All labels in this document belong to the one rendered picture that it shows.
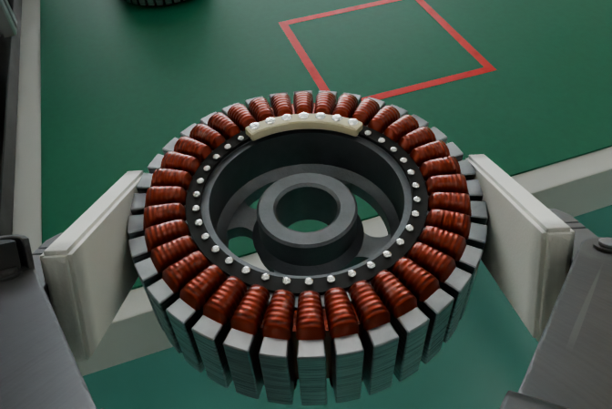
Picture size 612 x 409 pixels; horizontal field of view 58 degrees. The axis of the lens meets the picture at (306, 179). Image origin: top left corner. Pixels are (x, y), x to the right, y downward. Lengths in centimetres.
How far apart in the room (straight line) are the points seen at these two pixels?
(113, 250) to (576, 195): 37
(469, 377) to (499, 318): 15
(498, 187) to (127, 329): 27
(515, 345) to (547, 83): 78
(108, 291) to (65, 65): 45
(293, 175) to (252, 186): 2
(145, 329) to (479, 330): 94
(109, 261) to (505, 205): 11
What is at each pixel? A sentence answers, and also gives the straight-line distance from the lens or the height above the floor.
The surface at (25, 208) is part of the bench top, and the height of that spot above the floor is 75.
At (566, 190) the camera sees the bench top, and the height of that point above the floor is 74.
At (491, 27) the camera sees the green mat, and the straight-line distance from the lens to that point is 60.
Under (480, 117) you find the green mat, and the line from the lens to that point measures 48.
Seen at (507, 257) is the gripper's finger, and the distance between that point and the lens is 16.
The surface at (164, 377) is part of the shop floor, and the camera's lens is 120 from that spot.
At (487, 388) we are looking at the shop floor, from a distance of 118.
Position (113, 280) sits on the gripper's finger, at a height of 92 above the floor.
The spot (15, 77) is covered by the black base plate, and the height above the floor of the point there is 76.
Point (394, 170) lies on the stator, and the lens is 19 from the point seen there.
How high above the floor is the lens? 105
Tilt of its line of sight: 46 degrees down
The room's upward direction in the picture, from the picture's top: 3 degrees counter-clockwise
